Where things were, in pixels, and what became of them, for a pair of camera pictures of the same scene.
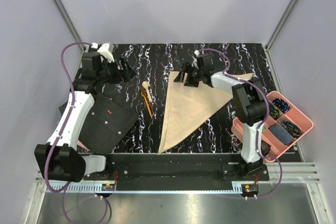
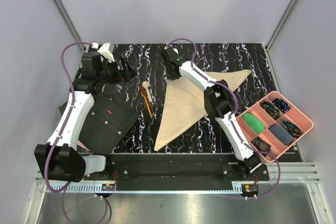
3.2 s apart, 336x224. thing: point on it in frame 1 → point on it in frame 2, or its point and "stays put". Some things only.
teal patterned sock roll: x=295 y=130 stays put
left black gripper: x=128 y=73 stays put
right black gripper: x=187 y=67 → x=170 y=77
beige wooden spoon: x=145 y=85 stays put
